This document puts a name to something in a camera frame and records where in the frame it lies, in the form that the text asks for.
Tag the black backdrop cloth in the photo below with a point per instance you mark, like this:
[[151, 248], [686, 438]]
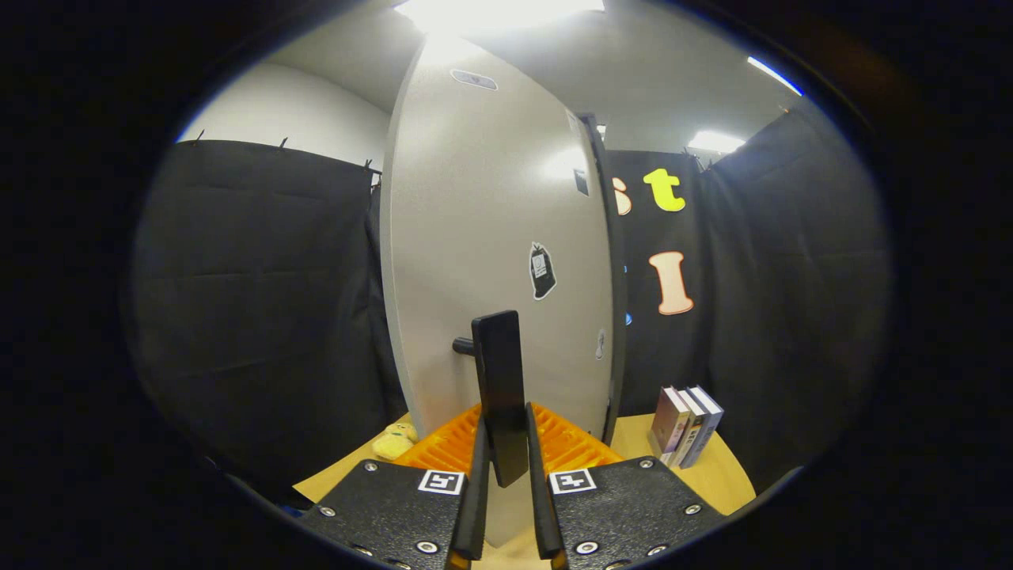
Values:
[[253, 301]]

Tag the red book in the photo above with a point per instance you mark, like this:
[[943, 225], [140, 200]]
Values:
[[669, 423]]

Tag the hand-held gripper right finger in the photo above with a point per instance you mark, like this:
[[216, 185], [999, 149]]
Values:
[[542, 507]]

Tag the blue grey book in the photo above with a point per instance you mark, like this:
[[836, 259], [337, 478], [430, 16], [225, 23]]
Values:
[[708, 419]]

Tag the yellow plush toy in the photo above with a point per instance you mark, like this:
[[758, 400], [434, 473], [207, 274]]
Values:
[[393, 443]]

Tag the small ceiling light panel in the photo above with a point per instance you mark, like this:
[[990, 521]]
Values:
[[716, 142]]

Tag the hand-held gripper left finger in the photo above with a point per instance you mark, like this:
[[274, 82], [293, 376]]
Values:
[[473, 507]]

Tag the beige cabinet door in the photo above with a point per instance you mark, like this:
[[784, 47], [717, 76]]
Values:
[[475, 198]]

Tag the white spine book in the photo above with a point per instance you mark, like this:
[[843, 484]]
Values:
[[691, 435]]

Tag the large ceiling light panel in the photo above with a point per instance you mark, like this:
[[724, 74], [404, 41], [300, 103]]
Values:
[[498, 12]]

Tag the double strip ceiling light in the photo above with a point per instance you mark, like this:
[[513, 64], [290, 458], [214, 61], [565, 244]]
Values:
[[775, 76]]

